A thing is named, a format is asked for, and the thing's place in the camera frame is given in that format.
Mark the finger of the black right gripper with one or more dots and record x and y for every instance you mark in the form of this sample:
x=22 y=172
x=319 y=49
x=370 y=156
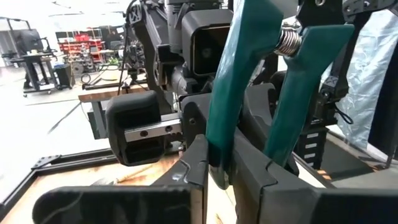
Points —
x=258 y=109
x=133 y=109

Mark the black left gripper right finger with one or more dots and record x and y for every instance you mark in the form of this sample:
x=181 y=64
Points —
x=295 y=205

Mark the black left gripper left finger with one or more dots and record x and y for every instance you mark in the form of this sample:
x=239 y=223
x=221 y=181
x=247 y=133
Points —
x=124 y=205

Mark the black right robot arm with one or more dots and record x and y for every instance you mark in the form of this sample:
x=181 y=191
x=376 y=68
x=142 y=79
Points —
x=149 y=46

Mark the wooden table grey legs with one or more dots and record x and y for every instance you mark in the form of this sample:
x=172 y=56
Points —
x=105 y=95

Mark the black waste bin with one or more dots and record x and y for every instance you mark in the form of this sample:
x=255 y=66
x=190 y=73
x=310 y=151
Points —
x=63 y=76

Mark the red parts shelving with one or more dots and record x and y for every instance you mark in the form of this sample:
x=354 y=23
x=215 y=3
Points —
x=74 y=46

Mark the black rolling desk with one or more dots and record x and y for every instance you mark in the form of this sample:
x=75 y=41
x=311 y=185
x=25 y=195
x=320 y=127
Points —
x=34 y=57

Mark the person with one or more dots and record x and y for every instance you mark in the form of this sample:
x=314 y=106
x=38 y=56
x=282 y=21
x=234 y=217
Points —
x=370 y=77

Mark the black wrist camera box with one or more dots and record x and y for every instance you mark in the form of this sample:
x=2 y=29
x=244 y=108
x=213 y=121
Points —
x=208 y=49

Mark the black overhead rig frame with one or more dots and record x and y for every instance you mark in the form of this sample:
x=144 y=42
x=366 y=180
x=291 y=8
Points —
x=385 y=109

